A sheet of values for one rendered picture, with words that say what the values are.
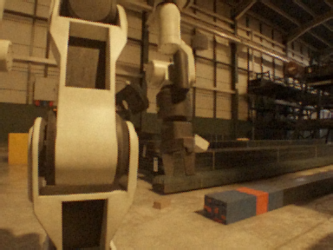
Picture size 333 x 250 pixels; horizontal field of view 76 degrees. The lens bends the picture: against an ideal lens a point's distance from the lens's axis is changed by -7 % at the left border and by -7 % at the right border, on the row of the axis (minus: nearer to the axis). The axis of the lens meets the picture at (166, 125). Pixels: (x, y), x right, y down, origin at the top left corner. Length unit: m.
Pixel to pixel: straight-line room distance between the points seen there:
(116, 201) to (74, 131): 0.16
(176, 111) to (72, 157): 0.26
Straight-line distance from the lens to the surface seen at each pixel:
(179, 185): 2.49
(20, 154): 4.82
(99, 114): 0.43
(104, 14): 0.59
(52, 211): 0.46
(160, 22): 0.67
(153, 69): 0.57
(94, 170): 0.42
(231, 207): 1.76
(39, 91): 8.82
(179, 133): 0.53
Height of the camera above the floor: 0.64
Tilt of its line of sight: 2 degrees up
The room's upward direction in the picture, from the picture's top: 1 degrees clockwise
